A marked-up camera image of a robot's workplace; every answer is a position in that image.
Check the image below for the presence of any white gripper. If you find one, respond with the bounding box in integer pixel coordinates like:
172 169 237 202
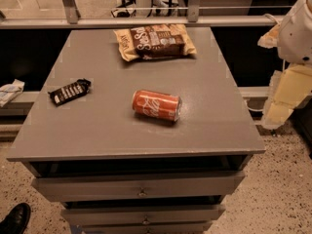
257 0 312 130

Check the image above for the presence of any orange coke can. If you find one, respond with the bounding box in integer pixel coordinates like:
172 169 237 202
132 90 182 122

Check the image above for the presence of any brown chip bag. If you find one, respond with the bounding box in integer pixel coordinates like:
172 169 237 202
114 23 197 61

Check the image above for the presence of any grey drawer cabinet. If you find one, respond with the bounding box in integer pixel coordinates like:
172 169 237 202
6 28 266 234

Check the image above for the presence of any bottom grey drawer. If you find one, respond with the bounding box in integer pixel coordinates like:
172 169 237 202
82 221 212 234

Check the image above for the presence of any grey drawer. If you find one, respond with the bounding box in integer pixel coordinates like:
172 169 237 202
32 171 245 202
82 221 212 234
61 205 225 226

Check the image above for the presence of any top grey drawer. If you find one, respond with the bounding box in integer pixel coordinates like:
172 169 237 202
32 171 245 202

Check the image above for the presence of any grey metal railing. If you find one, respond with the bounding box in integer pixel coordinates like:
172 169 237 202
0 0 296 29

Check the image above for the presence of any black snack bar wrapper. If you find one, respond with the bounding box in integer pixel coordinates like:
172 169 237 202
48 79 92 106

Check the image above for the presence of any middle grey drawer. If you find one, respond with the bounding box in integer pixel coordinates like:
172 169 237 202
61 205 225 226

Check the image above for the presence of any white folded cloth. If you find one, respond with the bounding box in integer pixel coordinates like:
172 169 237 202
0 79 24 107

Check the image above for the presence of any black leather shoe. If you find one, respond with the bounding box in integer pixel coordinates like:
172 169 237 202
0 203 31 234

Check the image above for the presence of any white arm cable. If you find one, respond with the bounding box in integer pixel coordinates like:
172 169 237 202
263 13 283 26

